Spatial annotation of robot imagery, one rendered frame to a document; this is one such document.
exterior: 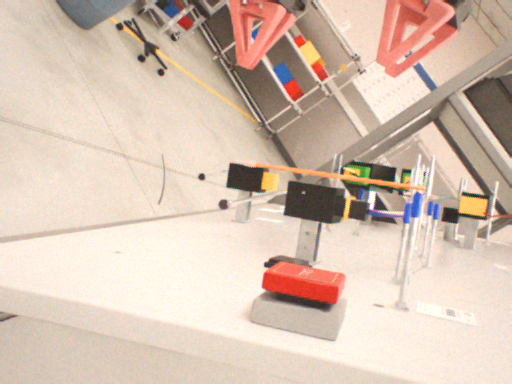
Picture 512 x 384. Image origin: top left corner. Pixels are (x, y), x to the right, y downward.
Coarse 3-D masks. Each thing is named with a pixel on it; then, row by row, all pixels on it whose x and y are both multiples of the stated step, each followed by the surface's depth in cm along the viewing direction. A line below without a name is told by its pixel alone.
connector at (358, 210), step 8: (336, 200) 58; (344, 200) 58; (352, 200) 58; (336, 208) 58; (344, 208) 58; (352, 208) 58; (360, 208) 58; (368, 208) 59; (352, 216) 58; (360, 216) 58; (368, 216) 60
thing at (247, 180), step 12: (240, 168) 92; (252, 168) 91; (264, 168) 91; (228, 180) 92; (240, 180) 92; (252, 180) 91; (240, 192) 93; (252, 192) 94; (240, 204) 93; (240, 216) 93
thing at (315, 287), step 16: (272, 272) 35; (288, 272) 36; (304, 272) 37; (320, 272) 38; (336, 272) 38; (272, 288) 35; (288, 288) 35; (304, 288) 34; (320, 288) 34; (336, 288) 34; (304, 304) 35; (320, 304) 35
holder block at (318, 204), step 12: (288, 192) 60; (300, 192) 59; (312, 192) 59; (324, 192) 58; (336, 192) 58; (288, 204) 60; (300, 204) 59; (312, 204) 59; (324, 204) 58; (300, 216) 59; (312, 216) 59; (324, 216) 58; (336, 216) 60
